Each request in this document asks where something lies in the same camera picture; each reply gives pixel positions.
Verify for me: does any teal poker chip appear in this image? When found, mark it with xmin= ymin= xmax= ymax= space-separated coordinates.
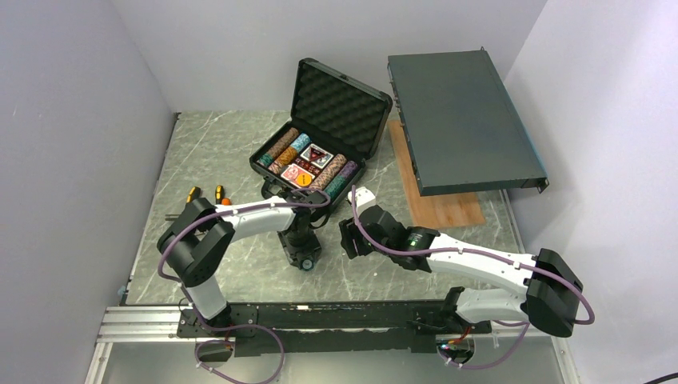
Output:
xmin=300 ymin=258 xmax=314 ymax=271

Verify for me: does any yellow big blind button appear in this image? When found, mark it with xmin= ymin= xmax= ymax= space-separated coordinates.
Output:
xmin=295 ymin=172 xmax=313 ymax=187

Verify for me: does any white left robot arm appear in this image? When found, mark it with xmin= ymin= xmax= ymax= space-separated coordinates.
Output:
xmin=157 ymin=188 xmax=331 ymax=336

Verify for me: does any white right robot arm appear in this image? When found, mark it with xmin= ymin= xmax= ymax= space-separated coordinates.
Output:
xmin=339 ymin=206 xmax=584 ymax=338

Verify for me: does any black poker set case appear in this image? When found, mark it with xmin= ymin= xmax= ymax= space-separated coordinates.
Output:
xmin=249 ymin=58 xmax=393 ymax=218

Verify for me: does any green chip stack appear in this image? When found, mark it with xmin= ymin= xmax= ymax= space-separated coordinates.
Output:
xmin=324 ymin=175 xmax=348 ymax=200

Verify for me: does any purple chip stack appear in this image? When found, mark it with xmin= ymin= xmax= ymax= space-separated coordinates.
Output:
xmin=336 ymin=161 xmax=359 ymax=182

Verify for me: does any red playing card deck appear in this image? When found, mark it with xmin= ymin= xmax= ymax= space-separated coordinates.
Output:
xmin=281 ymin=164 xmax=309 ymax=188

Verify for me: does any wooden board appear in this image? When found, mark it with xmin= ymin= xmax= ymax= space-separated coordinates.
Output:
xmin=386 ymin=120 xmax=485 ymax=230

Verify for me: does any brown blue chip row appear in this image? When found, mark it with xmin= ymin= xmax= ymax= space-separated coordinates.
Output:
xmin=309 ymin=154 xmax=347 ymax=190

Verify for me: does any red die in case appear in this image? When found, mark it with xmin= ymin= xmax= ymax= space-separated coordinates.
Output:
xmin=293 ymin=157 xmax=322 ymax=177

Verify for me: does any blue playing card deck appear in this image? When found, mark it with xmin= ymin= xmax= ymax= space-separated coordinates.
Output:
xmin=300 ymin=143 xmax=335 ymax=170

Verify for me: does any orange yellow chip stack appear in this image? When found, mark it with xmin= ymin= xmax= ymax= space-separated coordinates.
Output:
xmin=268 ymin=146 xmax=298 ymax=174

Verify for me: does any brown grey chip row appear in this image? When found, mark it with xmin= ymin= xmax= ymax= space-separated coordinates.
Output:
xmin=257 ymin=128 xmax=300 ymax=167

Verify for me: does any light blue chip stack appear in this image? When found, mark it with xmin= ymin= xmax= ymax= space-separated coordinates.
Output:
xmin=290 ymin=134 xmax=311 ymax=153

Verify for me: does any dark teal rack server box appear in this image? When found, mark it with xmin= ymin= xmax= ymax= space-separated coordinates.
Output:
xmin=387 ymin=49 xmax=549 ymax=196

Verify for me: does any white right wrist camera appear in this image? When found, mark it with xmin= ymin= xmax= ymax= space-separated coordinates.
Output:
xmin=347 ymin=186 xmax=376 ymax=215

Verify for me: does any orange black handled screwdriver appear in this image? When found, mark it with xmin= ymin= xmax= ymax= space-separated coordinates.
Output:
xmin=214 ymin=185 xmax=232 ymax=206

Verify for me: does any black yellow handled screwdriver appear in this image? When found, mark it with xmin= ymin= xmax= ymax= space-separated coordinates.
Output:
xmin=185 ymin=186 xmax=202 ymax=204

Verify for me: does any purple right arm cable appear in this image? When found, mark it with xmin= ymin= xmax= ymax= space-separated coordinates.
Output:
xmin=349 ymin=185 xmax=596 ymax=371

